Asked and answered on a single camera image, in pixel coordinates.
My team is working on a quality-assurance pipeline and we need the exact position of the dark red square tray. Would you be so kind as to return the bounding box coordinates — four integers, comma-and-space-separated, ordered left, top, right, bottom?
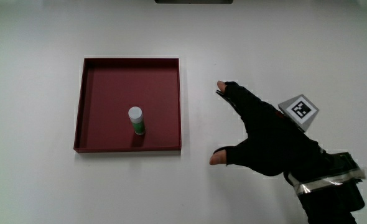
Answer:
73, 57, 182, 154

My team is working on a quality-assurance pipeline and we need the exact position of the person's right hand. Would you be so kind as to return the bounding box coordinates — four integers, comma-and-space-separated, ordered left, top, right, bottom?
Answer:
209, 80, 331, 177

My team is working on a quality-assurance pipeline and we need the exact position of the person's right forearm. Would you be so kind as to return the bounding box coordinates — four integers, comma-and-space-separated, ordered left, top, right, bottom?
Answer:
282, 151, 367, 224

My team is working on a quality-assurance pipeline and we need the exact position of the green white glue stick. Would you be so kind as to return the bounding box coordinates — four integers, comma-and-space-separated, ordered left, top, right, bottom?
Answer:
128, 106, 147, 136

